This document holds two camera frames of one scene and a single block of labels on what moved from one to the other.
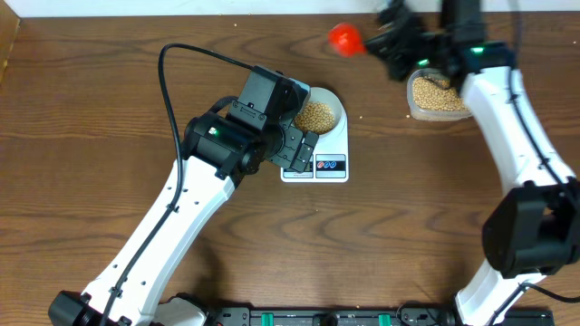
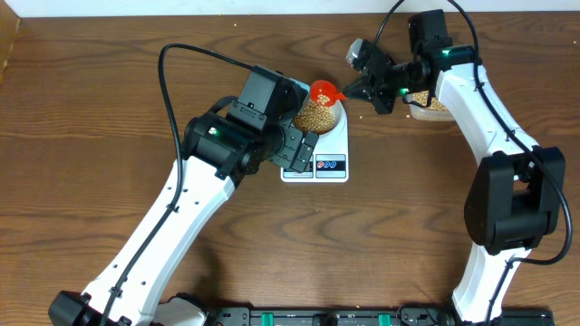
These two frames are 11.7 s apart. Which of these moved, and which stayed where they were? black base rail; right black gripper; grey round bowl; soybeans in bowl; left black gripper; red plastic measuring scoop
Moved: red plastic measuring scoop; right black gripper
Stayed: soybeans in bowl; grey round bowl; left black gripper; black base rail
